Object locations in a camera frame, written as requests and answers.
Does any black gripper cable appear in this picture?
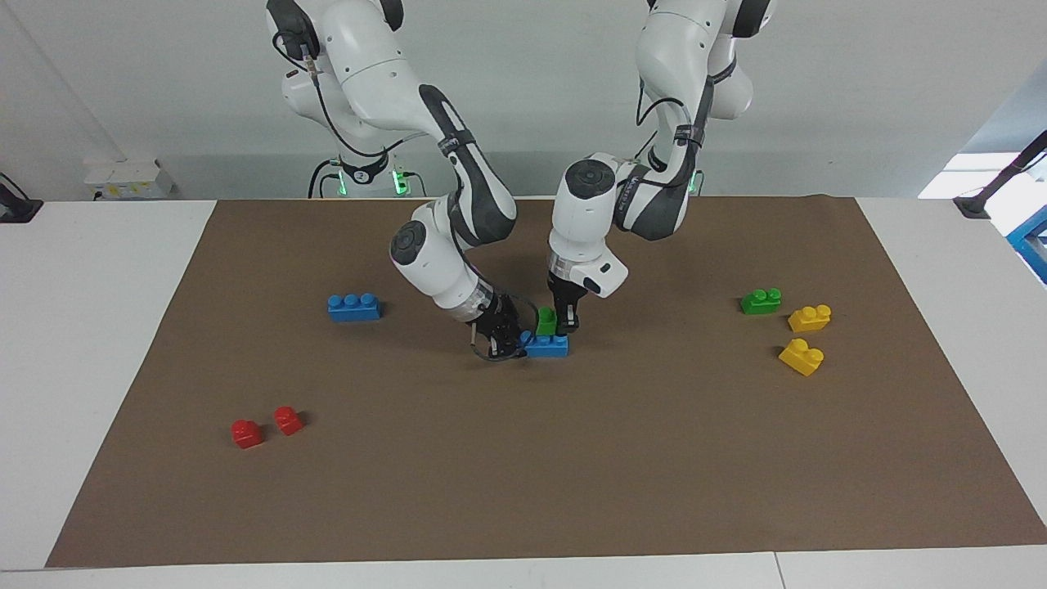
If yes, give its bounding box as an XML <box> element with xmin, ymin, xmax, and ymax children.
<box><xmin>274</xmin><ymin>33</ymin><xmax>410</xmax><ymax>160</ymax></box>
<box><xmin>636</xmin><ymin>53</ymin><xmax>717</xmax><ymax>177</ymax></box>

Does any black right base cable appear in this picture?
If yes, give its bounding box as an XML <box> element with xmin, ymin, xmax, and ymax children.
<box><xmin>308</xmin><ymin>160</ymin><xmax>340</xmax><ymax>199</ymax></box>

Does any black table clamp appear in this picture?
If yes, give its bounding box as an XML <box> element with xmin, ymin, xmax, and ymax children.
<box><xmin>0</xmin><ymin>173</ymin><xmax>43</xmax><ymax>223</ymax></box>

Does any blue frame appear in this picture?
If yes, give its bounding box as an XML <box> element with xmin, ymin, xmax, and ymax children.
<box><xmin>1006</xmin><ymin>205</ymin><xmax>1047</xmax><ymax>286</ymax></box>

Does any white wall box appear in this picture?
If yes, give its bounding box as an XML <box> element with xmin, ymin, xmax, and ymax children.
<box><xmin>83</xmin><ymin>160</ymin><xmax>175</xmax><ymax>201</ymax></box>

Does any yellow two-stud brick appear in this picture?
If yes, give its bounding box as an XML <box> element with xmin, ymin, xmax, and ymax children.
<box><xmin>778</xmin><ymin>338</ymin><xmax>825</xmax><ymax>377</ymax></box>
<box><xmin>788</xmin><ymin>304</ymin><xmax>833</xmax><ymax>333</ymax></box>

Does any black camera stand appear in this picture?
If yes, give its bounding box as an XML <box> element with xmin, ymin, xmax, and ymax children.
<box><xmin>953</xmin><ymin>131</ymin><xmax>1047</xmax><ymax>218</ymax></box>

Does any brown paper mat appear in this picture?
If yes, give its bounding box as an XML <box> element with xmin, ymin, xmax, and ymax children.
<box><xmin>45</xmin><ymin>196</ymin><xmax>1047</xmax><ymax>568</ymax></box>

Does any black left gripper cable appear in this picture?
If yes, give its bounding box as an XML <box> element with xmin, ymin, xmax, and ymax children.
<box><xmin>636</xmin><ymin>53</ymin><xmax>717</xmax><ymax>177</ymax></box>

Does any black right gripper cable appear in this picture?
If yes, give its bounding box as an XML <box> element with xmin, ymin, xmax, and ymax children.
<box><xmin>274</xmin><ymin>33</ymin><xmax>410</xmax><ymax>160</ymax></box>

